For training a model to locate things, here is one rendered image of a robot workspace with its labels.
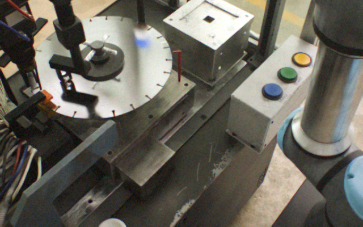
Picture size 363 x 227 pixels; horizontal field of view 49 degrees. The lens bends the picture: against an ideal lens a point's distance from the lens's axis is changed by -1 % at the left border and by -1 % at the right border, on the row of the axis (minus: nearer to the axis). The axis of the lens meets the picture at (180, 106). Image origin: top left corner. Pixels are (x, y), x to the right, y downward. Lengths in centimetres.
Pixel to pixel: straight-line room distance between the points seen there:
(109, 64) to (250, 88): 33
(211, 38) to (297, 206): 47
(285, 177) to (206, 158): 92
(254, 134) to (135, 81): 31
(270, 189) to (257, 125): 91
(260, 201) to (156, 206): 92
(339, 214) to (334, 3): 45
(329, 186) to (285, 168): 111
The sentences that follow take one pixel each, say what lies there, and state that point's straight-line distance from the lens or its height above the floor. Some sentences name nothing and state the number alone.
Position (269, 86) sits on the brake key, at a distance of 95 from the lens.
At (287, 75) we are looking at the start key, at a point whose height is 91.
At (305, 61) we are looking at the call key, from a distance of 104.
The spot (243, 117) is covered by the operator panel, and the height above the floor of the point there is 85.
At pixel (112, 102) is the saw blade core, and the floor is 95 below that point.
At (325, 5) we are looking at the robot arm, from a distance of 52.
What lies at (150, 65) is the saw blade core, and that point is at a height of 95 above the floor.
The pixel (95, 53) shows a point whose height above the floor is 99.
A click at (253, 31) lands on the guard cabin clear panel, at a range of 123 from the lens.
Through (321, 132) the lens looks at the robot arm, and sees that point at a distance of 74.
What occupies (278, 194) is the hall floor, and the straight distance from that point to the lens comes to 184.
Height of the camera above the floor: 160
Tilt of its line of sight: 51 degrees down
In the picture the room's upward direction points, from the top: straight up
